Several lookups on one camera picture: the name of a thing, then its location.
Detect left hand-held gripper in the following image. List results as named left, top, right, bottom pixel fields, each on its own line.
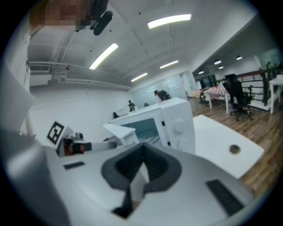
left=46, top=121, right=123, bottom=157

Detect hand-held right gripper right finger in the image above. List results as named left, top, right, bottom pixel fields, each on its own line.
left=130, top=142, right=254, bottom=226

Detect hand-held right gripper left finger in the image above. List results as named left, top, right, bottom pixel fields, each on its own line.
left=42, top=142, right=146, bottom=226

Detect white microwave door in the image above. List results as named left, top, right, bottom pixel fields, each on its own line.
left=102, top=123, right=140, bottom=148

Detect glass microwave turntable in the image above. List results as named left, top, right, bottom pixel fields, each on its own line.
left=137, top=129, right=160, bottom=143

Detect white microwave housing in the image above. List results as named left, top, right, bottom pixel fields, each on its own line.
left=107, top=97, right=196, bottom=155

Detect white table with grommet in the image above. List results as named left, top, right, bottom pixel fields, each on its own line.
left=191, top=114, right=265, bottom=180

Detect long ceiling light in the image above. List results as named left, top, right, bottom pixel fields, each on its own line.
left=159, top=60, right=179, bottom=69
left=147, top=14, right=192, bottom=30
left=89, top=42, right=119, bottom=70
left=130, top=72, right=149, bottom=83

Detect white ceiling pipes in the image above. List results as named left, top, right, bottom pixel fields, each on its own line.
left=28, top=61, right=133, bottom=90

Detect checkered cloth table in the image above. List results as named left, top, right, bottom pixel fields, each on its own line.
left=191, top=86, right=233, bottom=115

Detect black swivel chair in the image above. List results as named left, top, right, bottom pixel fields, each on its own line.
left=222, top=74, right=254, bottom=122

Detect person's white sweater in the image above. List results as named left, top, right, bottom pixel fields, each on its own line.
left=4, top=19, right=37, bottom=137

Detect dark railing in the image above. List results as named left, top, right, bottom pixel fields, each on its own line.
left=236, top=66, right=283, bottom=107

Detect person's face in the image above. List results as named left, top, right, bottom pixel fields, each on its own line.
left=30, top=0, right=98, bottom=31

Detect white side table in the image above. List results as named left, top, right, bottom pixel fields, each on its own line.
left=268, top=74, right=283, bottom=115

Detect grey cable grommet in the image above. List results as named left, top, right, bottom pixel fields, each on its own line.
left=228, top=144, right=241, bottom=155

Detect black head camera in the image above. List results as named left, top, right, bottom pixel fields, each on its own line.
left=89, top=10, right=114, bottom=36

